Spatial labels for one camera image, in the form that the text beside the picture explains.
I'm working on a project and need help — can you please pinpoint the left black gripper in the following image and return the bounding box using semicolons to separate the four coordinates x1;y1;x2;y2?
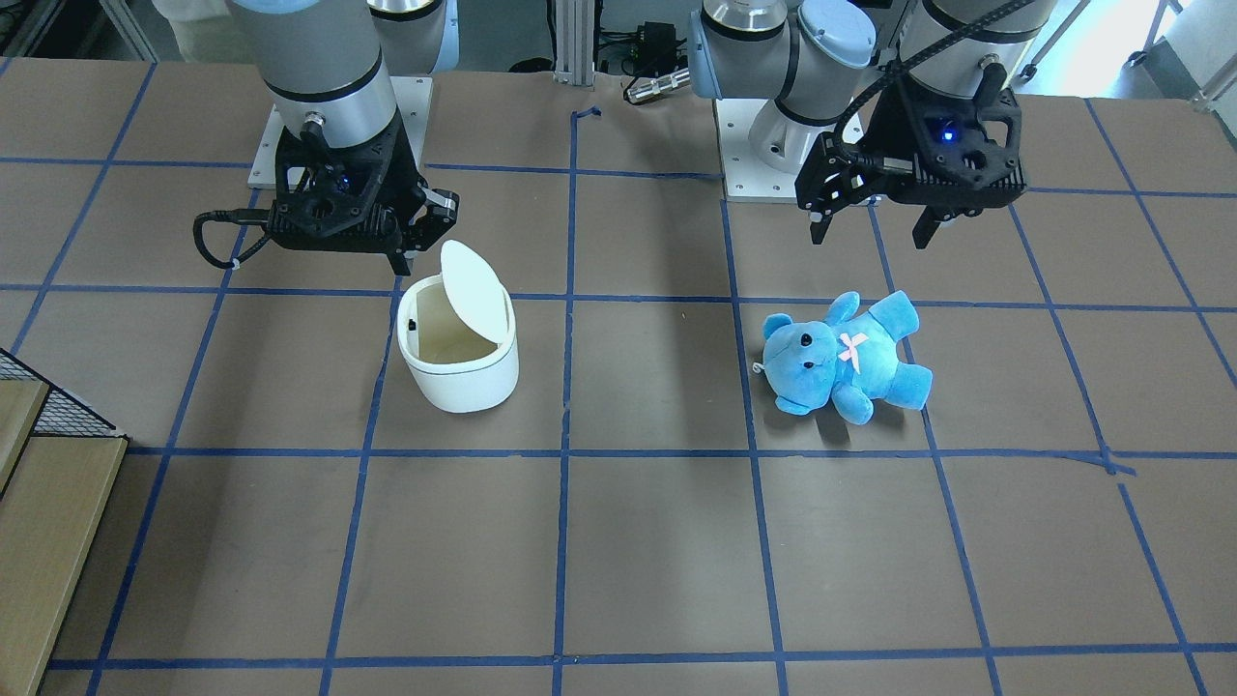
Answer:
794;73;967;250

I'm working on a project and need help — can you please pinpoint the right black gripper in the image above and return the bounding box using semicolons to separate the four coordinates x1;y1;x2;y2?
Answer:
275;106;460;276

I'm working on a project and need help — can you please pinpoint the white trash can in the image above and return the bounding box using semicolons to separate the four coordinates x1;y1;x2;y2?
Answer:
395;241;520;413

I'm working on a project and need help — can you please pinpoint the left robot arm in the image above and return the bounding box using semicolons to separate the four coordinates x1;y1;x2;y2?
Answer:
687;1;1054;248

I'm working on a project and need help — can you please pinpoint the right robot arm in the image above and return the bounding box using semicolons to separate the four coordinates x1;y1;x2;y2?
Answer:
193;1;459;276

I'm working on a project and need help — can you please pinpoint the blue teddy bear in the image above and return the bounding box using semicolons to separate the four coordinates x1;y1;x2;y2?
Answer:
752;291;934;424

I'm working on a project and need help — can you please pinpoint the person in beige clothes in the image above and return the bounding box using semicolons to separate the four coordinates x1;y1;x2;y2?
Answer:
152;0;251;66

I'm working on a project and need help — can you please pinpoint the wooden box with grid cloth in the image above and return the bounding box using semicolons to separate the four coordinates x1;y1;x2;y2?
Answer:
1;351;129;695

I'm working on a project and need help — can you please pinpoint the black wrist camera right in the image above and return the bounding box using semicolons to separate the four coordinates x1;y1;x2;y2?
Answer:
263;116;426;253

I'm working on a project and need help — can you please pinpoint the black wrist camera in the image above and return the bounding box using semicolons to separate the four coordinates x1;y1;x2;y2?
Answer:
263;116;426;253
955;54;1028;213

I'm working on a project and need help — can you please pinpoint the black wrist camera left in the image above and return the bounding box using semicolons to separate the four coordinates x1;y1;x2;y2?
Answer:
955;54;1028;213

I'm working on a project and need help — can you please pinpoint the aluminium frame post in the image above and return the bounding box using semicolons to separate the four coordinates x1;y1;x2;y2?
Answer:
550;0;599;91

